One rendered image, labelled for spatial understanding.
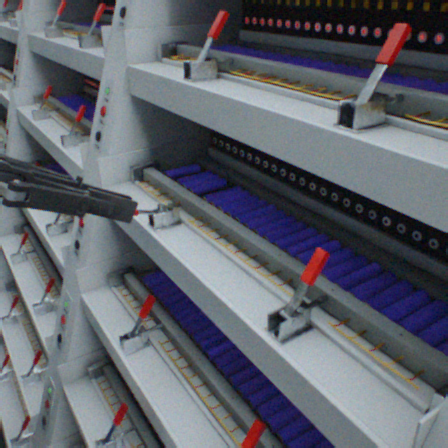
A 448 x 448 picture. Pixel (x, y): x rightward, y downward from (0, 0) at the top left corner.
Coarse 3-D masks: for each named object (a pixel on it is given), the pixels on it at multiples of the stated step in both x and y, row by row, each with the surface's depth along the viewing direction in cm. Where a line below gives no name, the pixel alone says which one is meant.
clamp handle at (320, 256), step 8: (320, 248) 43; (312, 256) 43; (320, 256) 42; (328, 256) 42; (312, 264) 43; (320, 264) 42; (304, 272) 43; (312, 272) 42; (304, 280) 43; (312, 280) 42; (304, 288) 43; (296, 296) 43; (304, 296) 43; (288, 304) 44; (296, 304) 43; (288, 312) 43; (296, 312) 44
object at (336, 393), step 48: (192, 144) 83; (144, 192) 74; (288, 192) 65; (144, 240) 65; (192, 240) 60; (384, 240) 53; (192, 288) 55; (240, 288) 51; (288, 288) 50; (240, 336) 48; (288, 384) 42; (336, 384) 38; (384, 384) 38; (336, 432) 37; (384, 432) 34
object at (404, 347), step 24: (168, 192) 71; (216, 216) 61; (216, 240) 58; (240, 240) 57; (264, 240) 55; (264, 264) 53; (288, 264) 50; (312, 288) 47; (336, 288) 46; (336, 312) 45; (360, 312) 43; (384, 336) 41; (408, 336) 40; (408, 360) 39; (432, 360) 37; (432, 384) 38
